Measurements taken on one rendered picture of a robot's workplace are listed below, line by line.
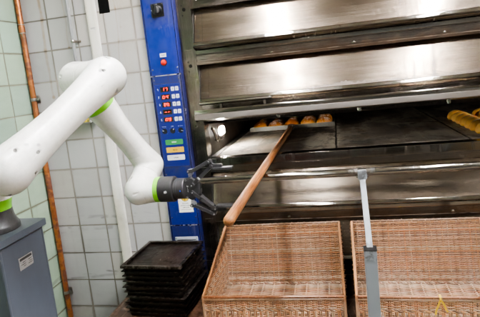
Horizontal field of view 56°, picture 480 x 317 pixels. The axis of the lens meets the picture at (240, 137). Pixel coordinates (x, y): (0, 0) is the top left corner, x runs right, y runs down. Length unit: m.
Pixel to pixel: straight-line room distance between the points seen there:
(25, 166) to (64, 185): 1.29
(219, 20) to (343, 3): 0.56
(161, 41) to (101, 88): 0.83
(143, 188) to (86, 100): 0.43
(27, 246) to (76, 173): 1.07
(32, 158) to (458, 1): 1.70
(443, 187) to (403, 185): 0.16
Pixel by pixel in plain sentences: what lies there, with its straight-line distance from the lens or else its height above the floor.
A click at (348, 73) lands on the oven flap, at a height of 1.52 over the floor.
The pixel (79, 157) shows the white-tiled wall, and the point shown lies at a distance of 2.46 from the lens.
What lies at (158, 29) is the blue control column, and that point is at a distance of 2.19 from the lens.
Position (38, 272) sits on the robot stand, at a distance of 1.52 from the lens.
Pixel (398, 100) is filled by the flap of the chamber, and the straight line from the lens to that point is 1.93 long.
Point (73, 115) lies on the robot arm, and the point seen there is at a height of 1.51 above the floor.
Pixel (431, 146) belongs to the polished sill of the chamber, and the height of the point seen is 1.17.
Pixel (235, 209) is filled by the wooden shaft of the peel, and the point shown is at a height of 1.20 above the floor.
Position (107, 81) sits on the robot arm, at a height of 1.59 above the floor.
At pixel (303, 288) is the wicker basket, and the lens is 2.14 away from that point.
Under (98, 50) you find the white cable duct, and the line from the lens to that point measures 2.33.
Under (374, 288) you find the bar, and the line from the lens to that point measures 1.64.
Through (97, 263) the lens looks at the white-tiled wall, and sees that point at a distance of 2.61.
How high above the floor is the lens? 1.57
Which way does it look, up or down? 8 degrees down
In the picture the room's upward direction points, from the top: 6 degrees counter-clockwise
